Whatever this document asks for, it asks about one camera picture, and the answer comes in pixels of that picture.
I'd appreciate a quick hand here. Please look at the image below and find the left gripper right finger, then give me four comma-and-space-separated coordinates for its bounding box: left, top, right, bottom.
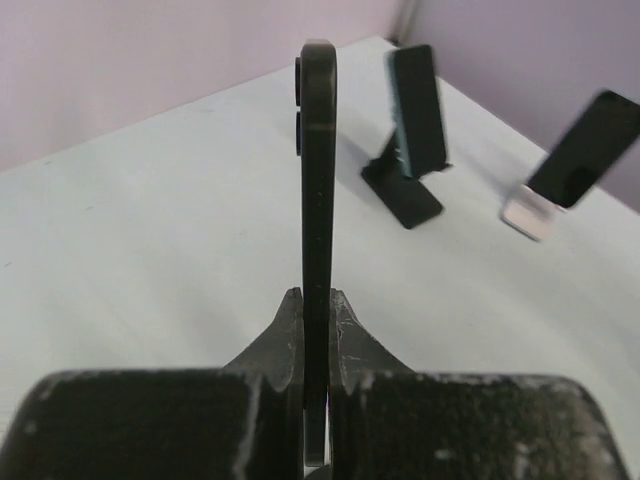
328, 290, 628, 479

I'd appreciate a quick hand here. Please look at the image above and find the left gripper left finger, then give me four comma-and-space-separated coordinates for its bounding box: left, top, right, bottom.
1, 288, 304, 479

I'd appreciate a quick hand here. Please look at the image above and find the black folding phone stand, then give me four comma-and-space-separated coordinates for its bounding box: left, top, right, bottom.
361, 130, 444, 230

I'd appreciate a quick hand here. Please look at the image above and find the teal phone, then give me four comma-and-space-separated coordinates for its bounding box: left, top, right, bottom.
386, 44, 447, 179

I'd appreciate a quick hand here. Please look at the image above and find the blue phone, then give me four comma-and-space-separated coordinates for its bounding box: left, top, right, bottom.
526, 90, 639, 209

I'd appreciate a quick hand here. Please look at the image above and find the black phone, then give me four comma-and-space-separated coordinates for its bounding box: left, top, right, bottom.
295, 40, 337, 467

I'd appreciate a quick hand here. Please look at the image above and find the white phone stand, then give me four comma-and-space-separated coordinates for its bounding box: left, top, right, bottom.
500, 184, 566, 242

